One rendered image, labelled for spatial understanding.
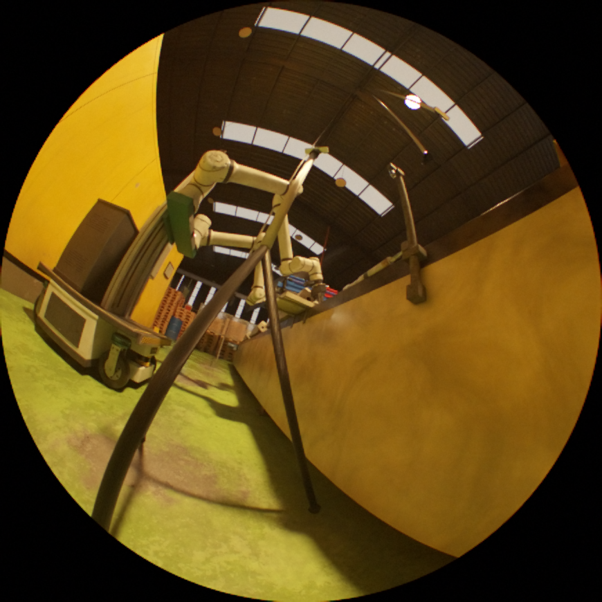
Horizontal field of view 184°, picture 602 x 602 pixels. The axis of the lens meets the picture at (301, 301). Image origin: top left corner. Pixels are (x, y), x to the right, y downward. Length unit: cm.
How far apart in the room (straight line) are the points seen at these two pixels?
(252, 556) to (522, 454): 46
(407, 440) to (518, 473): 24
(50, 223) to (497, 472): 213
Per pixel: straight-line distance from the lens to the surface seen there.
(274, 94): 969
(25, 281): 183
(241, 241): 182
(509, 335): 38
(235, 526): 52
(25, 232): 172
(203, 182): 118
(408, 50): 990
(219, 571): 44
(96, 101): 183
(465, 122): 980
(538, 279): 40
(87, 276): 116
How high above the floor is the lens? 40
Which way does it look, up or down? 22 degrees up
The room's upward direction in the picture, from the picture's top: 16 degrees clockwise
